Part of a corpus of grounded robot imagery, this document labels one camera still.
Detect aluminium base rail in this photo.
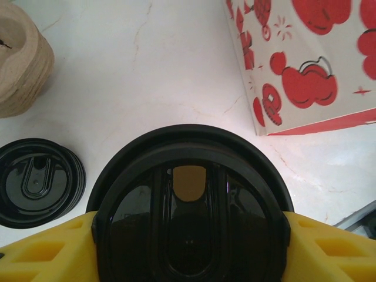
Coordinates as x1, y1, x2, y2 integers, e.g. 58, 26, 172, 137
334, 199, 376, 240

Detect red white paper bag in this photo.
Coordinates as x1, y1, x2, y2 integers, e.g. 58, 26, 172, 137
224, 0, 376, 137

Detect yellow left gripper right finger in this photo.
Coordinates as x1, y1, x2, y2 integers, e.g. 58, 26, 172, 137
280, 211, 376, 282

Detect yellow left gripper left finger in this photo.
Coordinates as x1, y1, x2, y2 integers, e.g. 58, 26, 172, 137
0, 210, 100, 282

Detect black coffee cup lid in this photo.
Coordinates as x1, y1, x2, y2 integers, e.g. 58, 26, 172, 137
84, 125, 295, 282

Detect beige pulp cup carrier stack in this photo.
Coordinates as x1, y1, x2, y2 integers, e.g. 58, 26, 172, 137
0, 4, 56, 119

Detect black lid stack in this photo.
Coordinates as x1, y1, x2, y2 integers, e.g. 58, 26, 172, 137
0, 137, 88, 230

